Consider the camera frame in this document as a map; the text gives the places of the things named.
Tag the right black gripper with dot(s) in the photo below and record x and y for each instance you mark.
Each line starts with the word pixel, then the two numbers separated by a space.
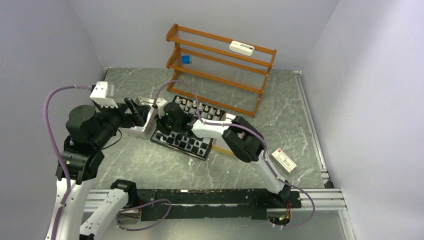
pixel 160 123

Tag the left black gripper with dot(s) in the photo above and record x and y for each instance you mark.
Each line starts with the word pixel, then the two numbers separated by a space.
pixel 138 115

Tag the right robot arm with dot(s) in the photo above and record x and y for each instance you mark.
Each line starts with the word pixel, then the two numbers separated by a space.
pixel 245 142

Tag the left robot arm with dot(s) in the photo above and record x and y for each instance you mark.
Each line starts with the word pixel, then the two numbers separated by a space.
pixel 89 131

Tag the silver tin box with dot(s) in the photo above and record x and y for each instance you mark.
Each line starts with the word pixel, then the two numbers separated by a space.
pixel 145 126

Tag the black and white chessboard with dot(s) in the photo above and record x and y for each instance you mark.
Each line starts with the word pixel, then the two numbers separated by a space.
pixel 207 112

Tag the blue cube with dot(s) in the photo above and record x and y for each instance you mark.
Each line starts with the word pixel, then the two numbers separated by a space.
pixel 186 59

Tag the orange wooden shelf rack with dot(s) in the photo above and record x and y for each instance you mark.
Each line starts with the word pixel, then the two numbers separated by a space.
pixel 211 59

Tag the white rectangular device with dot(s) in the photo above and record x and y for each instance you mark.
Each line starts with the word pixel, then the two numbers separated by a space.
pixel 241 48

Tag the white labelled card box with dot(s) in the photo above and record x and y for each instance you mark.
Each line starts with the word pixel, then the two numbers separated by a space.
pixel 285 161

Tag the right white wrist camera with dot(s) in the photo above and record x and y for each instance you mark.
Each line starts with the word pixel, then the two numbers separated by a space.
pixel 159 107

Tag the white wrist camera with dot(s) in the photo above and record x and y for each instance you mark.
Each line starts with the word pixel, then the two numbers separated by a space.
pixel 159 107
pixel 102 94

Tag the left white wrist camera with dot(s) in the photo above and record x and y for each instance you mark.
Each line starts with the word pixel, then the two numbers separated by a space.
pixel 102 94

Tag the black base frame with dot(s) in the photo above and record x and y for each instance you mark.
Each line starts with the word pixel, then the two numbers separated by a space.
pixel 250 203

